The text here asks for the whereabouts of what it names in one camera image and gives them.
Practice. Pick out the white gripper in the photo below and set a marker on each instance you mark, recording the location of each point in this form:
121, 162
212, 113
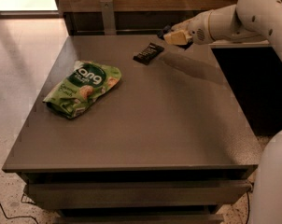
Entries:
198, 30

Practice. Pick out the blue rxbar blueberry bar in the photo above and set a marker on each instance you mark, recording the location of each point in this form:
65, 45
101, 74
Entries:
165, 30

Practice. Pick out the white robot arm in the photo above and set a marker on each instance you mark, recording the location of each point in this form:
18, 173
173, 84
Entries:
246, 21

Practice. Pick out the black rxbar chocolate bar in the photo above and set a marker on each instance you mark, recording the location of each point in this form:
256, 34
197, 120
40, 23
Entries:
148, 54

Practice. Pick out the green snack chip bag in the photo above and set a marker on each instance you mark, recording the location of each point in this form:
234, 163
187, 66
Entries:
76, 93

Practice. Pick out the grey drawer cabinet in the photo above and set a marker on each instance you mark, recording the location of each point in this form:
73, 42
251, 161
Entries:
174, 120

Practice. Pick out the upper grey drawer front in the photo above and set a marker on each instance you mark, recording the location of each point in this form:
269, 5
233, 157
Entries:
136, 194

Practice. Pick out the grey drawer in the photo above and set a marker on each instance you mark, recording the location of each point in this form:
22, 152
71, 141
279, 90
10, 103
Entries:
177, 219
136, 194

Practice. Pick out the lower grey drawer front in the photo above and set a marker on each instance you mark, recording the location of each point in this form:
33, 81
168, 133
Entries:
177, 219

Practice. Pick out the horizontal metal rail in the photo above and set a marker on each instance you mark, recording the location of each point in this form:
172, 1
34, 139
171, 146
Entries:
117, 32

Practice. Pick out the left metal rail bracket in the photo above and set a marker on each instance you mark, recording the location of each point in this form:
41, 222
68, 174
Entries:
108, 17

